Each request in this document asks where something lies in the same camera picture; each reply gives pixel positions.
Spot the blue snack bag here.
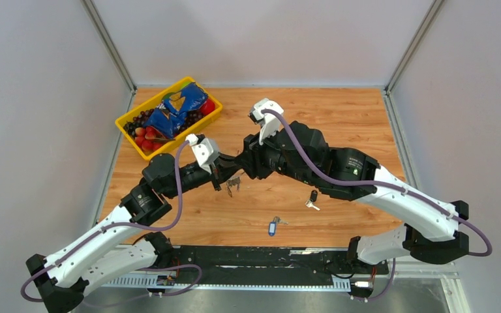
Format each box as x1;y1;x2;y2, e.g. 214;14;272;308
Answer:
148;82;209;125

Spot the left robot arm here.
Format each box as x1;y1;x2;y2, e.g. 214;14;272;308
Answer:
21;153;241;312

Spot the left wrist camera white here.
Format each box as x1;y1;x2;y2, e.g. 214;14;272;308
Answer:
185;134;220;174

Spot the dark grape bunch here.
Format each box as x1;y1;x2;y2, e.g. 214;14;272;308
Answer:
122;109;204;139

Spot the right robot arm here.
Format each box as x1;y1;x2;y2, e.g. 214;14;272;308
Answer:
237;121;469;273

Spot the red strawberries cluster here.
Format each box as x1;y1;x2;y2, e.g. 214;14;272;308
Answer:
134;127;164;153

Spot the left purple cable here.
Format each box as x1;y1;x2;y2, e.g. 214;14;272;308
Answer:
20;140;204;303

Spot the red apple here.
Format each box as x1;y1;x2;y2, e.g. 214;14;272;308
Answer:
199;98;215;116

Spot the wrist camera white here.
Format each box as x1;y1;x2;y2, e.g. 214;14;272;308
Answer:
185;134;220;174
249;98;284;145

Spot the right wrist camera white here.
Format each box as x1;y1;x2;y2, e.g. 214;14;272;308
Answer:
249;98;284;145

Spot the key with black tag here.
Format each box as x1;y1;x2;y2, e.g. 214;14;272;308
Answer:
305;190;320;211

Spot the key with blue tag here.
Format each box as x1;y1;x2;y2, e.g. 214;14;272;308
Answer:
267;216;288;237

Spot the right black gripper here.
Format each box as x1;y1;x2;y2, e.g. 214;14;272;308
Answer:
234;122;318;186

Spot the large metal keyring with keys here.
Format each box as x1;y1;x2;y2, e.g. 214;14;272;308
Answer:
225;171;245;198

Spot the aluminium frame rail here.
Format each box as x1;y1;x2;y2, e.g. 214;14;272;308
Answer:
82;243;470;312

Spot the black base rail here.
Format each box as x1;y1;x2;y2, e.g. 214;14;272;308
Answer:
152;245;389;287

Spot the yellow plastic bin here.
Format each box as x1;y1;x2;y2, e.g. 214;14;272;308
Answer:
115;76;223;160

